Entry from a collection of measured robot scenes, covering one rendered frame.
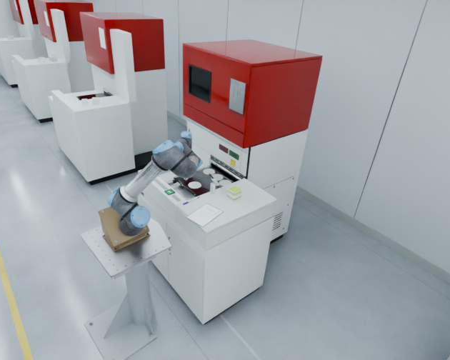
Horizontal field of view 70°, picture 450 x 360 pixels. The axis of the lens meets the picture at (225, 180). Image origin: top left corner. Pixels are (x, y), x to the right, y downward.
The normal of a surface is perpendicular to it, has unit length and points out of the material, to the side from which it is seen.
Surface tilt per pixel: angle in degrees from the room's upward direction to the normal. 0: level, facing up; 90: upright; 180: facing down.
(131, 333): 0
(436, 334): 0
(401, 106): 90
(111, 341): 0
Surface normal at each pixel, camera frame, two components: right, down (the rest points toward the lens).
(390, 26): -0.78, 0.29
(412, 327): 0.06, -0.85
